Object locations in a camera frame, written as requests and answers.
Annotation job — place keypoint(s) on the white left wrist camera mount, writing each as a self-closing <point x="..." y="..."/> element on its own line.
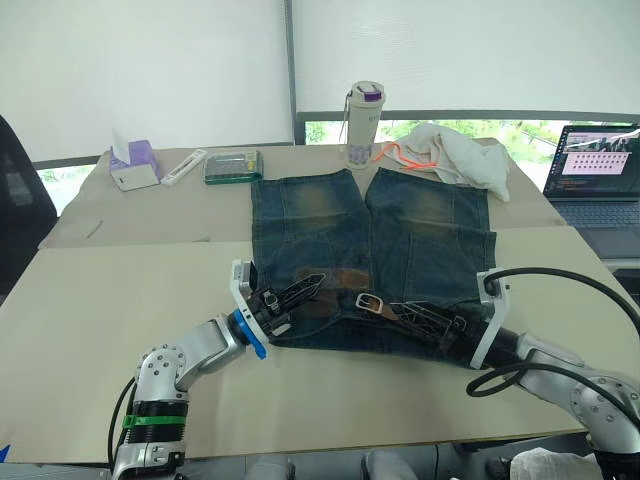
<point x="239" y="282"/>

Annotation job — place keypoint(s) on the green screwdriver bit case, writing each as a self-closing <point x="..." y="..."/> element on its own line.
<point x="232" y="167"/>

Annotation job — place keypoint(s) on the open black laptop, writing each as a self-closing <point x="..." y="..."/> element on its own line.
<point x="590" y="200"/>

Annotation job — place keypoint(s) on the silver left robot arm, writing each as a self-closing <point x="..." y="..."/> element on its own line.
<point x="200" y="345"/>

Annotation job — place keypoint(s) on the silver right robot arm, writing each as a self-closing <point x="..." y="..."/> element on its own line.
<point x="585" y="385"/>

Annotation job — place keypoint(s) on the white crumpled cloth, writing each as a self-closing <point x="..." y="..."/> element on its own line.
<point x="545" y="465"/>

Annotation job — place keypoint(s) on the brown belt with silver buckle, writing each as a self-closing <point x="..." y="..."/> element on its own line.
<point x="350" y="278"/>

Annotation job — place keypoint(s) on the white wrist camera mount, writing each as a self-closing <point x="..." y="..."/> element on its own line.
<point x="495" y="305"/>
<point x="239" y="282"/>

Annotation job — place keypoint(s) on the grey window frame post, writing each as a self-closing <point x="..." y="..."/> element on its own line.
<point x="290" y="75"/>

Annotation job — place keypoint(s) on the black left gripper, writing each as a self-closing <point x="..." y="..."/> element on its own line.
<point x="272" y="317"/>

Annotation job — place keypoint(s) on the white slim pen case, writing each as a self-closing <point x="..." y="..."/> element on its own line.
<point x="182" y="167"/>

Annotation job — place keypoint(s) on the white roller blind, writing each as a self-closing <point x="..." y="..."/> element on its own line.
<point x="475" y="50"/>
<point x="140" y="70"/>

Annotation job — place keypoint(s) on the white cloth bag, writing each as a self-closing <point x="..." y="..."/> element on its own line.
<point x="465" y="155"/>

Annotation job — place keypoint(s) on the white tumbler with purple lid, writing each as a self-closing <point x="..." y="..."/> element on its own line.
<point x="362" y="130"/>

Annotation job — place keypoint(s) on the grey rounded shape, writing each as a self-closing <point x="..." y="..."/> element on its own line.
<point x="387" y="466"/>

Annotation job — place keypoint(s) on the black office chair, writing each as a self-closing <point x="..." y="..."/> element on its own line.
<point x="25" y="220"/>

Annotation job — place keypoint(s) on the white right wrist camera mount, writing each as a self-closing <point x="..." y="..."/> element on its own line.
<point x="495" y="305"/>

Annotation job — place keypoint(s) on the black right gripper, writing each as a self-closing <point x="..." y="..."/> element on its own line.
<point x="462" y="335"/>

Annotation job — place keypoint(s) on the purple tissue box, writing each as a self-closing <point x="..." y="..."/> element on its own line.
<point x="137" y="167"/>

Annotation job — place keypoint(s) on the blue denim shorts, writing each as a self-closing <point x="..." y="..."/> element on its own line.
<point x="425" y="240"/>

